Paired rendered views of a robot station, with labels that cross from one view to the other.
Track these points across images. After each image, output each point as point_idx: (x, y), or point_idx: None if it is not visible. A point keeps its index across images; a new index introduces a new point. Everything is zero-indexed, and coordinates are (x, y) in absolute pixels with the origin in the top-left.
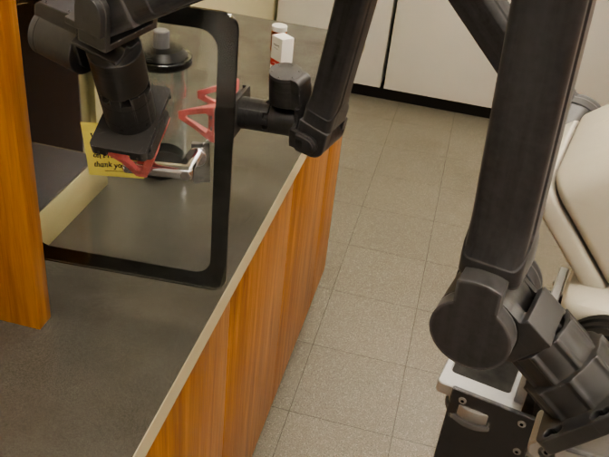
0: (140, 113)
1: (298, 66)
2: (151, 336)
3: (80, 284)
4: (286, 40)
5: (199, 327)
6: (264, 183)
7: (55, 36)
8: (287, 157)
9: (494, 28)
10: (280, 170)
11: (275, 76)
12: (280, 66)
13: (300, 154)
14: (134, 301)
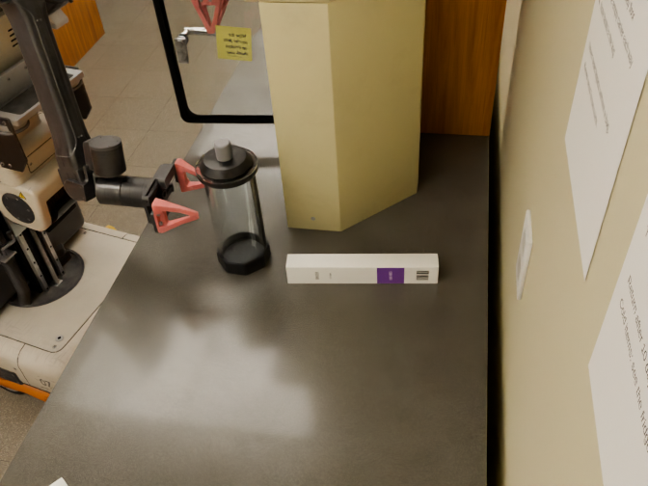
0: None
1: (90, 145)
2: (227, 124)
3: (277, 145)
4: (52, 484)
5: (201, 132)
6: (147, 254)
7: None
8: (116, 297)
9: None
10: (127, 276)
11: (117, 137)
12: (108, 145)
13: (100, 306)
14: (241, 140)
